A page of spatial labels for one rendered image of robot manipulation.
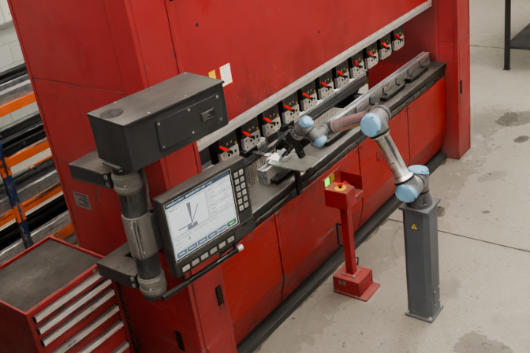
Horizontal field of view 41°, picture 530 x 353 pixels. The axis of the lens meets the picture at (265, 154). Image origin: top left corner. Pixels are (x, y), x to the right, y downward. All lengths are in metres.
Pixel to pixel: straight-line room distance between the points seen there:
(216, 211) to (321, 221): 1.78
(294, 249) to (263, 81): 1.09
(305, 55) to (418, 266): 1.43
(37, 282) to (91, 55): 1.15
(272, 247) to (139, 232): 1.51
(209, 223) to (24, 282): 1.14
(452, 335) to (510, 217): 1.39
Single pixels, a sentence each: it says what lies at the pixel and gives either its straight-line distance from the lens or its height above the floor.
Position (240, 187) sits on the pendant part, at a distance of 3.01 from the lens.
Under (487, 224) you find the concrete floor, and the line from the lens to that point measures 5.41.
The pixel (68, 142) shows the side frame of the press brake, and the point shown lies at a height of 1.52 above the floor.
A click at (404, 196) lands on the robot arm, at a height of 0.93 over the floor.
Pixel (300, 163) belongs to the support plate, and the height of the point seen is 1.00.
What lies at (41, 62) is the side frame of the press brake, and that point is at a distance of 3.63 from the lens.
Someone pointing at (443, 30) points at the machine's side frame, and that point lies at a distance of 5.92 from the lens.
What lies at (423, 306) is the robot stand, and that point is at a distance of 4.45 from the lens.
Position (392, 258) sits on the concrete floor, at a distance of 5.05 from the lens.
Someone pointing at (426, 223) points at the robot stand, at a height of 0.69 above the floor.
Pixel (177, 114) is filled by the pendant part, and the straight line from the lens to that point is 2.73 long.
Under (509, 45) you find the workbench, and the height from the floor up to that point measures 0.28.
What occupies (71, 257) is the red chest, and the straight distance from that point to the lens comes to 3.79.
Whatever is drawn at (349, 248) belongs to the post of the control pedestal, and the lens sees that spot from 4.59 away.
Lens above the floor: 2.87
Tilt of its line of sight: 25 degrees down
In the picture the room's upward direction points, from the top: 8 degrees counter-clockwise
